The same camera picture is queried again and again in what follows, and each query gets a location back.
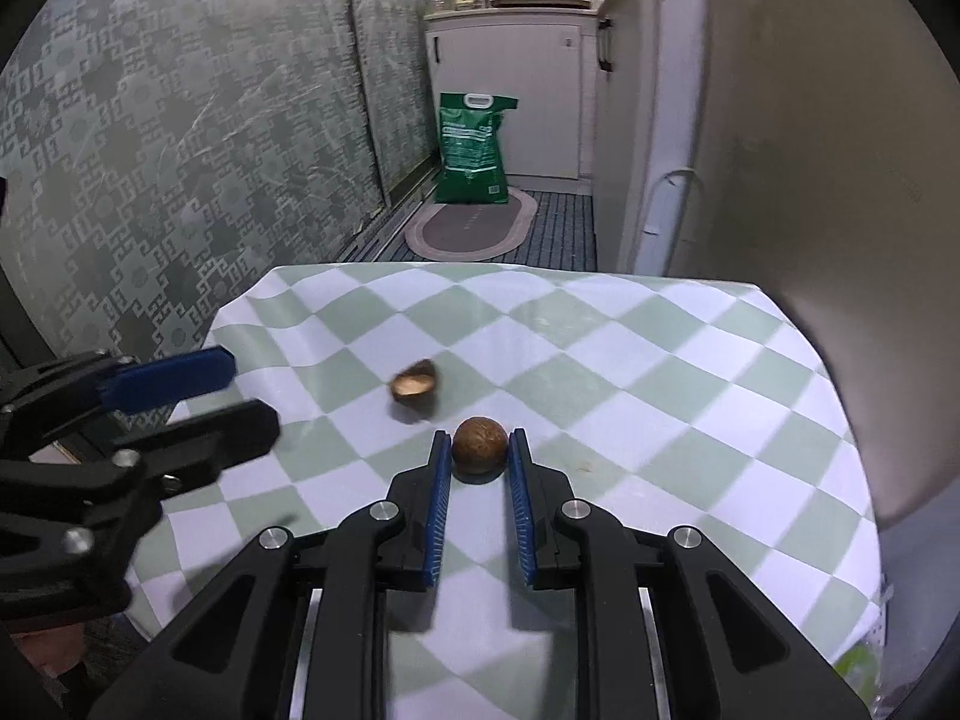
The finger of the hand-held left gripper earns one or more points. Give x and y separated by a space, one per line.
217 439
172 382

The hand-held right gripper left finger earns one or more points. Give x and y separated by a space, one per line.
439 521

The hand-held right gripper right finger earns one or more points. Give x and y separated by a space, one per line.
523 521

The round brown nut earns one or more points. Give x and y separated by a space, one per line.
480 446

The brown nut shell half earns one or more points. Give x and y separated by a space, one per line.
412 384

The green white checkered tablecloth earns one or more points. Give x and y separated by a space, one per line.
637 405

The patterned glass sliding door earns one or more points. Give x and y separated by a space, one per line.
187 165

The striped grey floor runner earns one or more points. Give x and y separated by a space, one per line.
562 236

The oval grey floor mat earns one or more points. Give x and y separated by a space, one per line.
469 229

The green rice bag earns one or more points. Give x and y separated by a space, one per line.
472 157

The translucent plastic bag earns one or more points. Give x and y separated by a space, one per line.
862 667

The beige refrigerator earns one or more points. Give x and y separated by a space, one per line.
825 202

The black stove top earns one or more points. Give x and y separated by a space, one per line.
544 4

